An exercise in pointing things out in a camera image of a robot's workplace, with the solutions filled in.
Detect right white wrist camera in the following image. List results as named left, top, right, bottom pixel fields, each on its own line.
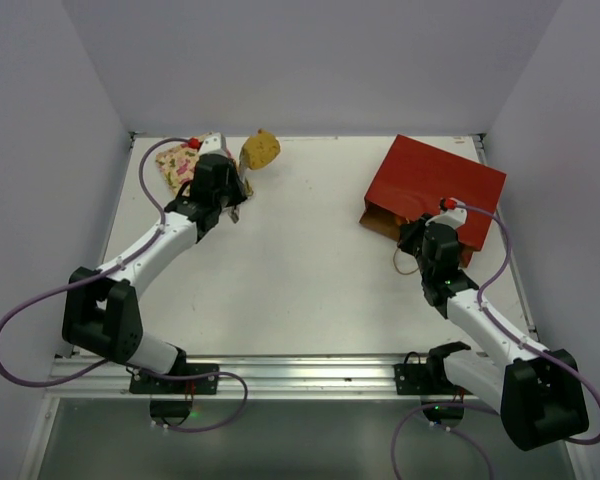
left=426, top=198, right=468, bottom=230

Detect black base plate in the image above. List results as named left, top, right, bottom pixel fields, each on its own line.
left=129, top=361, right=219, bottom=395
left=393, top=351, right=471, bottom=396

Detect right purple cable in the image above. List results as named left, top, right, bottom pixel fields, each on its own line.
left=392, top=198, right=600, bottom=480

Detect floral patterned tray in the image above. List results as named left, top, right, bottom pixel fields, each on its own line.
left=155, top=138, right=238, bottom=194

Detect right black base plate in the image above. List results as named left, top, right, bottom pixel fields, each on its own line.
left=393, top=351, right=471, bottom=396

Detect silver metal tongs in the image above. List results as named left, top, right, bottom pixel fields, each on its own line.
left=227, top=151, right=253, bottom=224

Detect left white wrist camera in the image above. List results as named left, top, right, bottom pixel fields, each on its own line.
left=187, top=133, right=230, bottom=158

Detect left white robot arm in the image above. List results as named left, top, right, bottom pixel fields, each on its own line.
left=62, top=153, right=247, bottom=393

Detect round yellow fake bread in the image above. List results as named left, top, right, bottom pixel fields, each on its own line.
left=240, top=129, right=281, bottom=170

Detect red paper bag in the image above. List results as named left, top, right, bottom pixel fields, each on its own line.
left=359, top=135, right=506, bottom=241

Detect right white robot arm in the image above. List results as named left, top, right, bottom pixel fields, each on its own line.
left=398, top=210, right=589, bottom=451

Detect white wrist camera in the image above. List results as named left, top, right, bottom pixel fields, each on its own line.
left=187, top=133, right=230, bottom=158
left=426, top=198, right=468, bottom=230

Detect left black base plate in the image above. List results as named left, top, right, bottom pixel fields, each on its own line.
left=129, top=361, right=219, bottom=395

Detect aluminium mounting rail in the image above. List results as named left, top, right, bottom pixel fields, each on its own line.
left=48, top=355, right=403, bottom=400

